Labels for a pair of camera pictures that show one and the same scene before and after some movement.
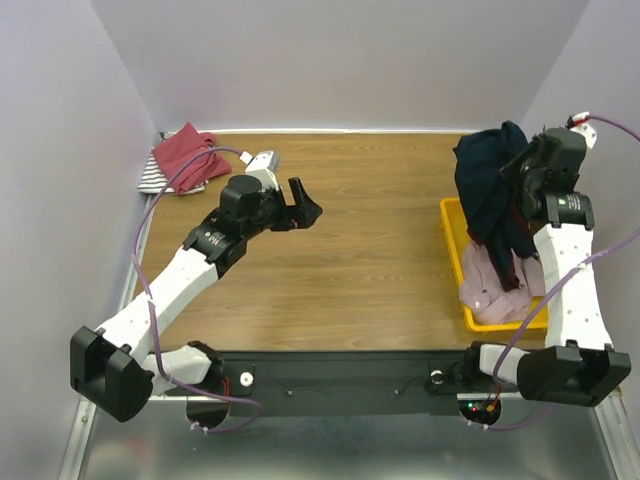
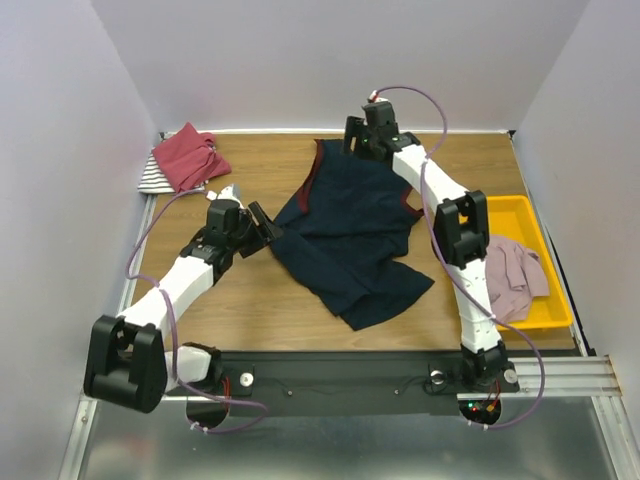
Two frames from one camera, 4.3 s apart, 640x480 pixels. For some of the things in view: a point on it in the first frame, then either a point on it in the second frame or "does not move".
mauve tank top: x=483 y=296 does not move
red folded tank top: x=189 y=158 does not move
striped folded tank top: x=153 y=180 does not move
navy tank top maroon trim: x=494 y=212 → x=342 y=237
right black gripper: x=523 y=160 → x=351 y=134
